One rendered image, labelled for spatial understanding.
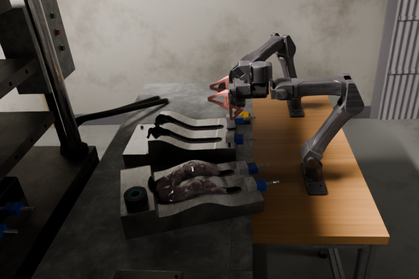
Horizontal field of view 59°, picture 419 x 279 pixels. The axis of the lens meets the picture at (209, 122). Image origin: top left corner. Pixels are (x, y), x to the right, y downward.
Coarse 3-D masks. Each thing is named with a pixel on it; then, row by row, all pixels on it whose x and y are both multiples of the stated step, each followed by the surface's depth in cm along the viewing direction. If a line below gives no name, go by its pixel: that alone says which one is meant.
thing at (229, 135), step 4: (228, 132) 163; (232, 132) 163; (228, 136) 160; (232, 136) 160; (236, 136) 162; (240, 136) 162; (228, 140) 160; (232, 140) 160; (236, 140) 160; (240, 140) 160; (244, 140) 162; (248, 140) 162; (252, 140) 162
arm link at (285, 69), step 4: (284, 44) 174; (284, 48) 173; (276, 52) 177; (280, 52) 176; (284, 52) 174; (276, 56) 179; (280, 56) 180; (284, 56) 175; (280, 60) 180; (284, 60) 178; (288, 60) 177; (292, 60) 181; (284, 64) 180; (288, 64) 179; (292, 64) 182; (284, 68) 182; (288, 68) 181; (292, 68) 183; (284, 72) 185; (288, 72) 183; (292, 72) 184; (284, 76) 187; (288, 76) 185; (292, 76) 186; (296, 76) 188
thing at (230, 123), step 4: (228, 116) 169; (232, 116) 168; (236, 116) 171; (240, 116) 170; (252, 116) 169; (228, 120) 169; (232, 120) 168; (236, 120) 169; (240, 120) 168; (228, 124) 169; (232, 124) 169
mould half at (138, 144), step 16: (160, 112) 180; (144, 128) 182; (176, 128) 170; (224, 128) 171; (128, 144) 171; (144, 144) 170; (160, 144) 160; (176, 144) 160; (192, 144) 163; (208, 144) 161; (224, 144) 160; (128, 160) 166; (144, 160) 165; (160, 160) 164; (176, 160) 163; (208, 160) 161; (224, 160) 160
